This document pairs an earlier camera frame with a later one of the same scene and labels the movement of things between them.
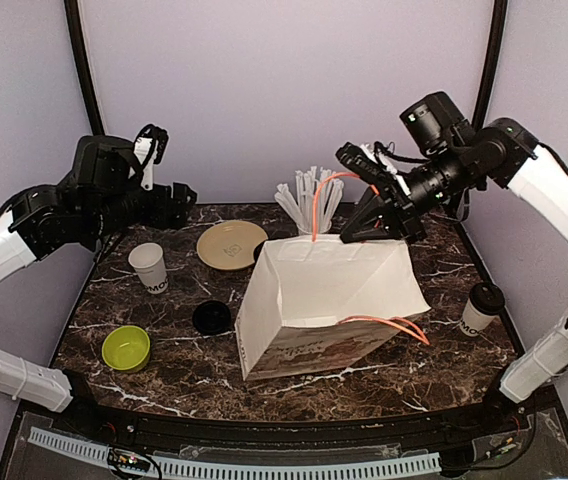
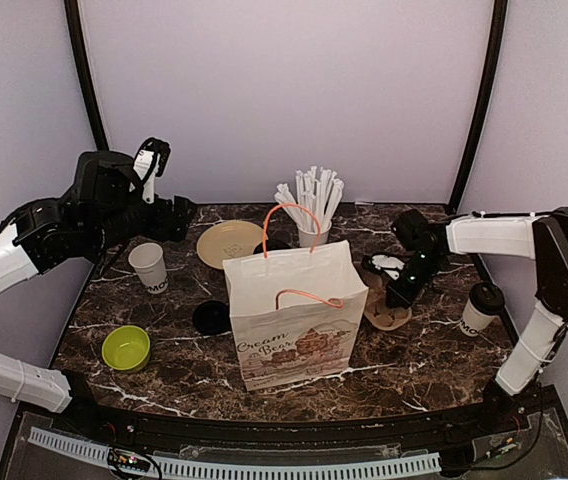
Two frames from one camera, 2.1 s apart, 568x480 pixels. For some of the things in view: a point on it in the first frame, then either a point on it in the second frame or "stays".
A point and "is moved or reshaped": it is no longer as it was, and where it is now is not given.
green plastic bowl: x=126 y=348 stays
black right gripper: x=400 y=207 to x=406 y=297
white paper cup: x=474 y=323 stays
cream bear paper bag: x=312 y=304 is moved or reshaped
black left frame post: x=79 y=51 stays
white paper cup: x=148 y=261 stays
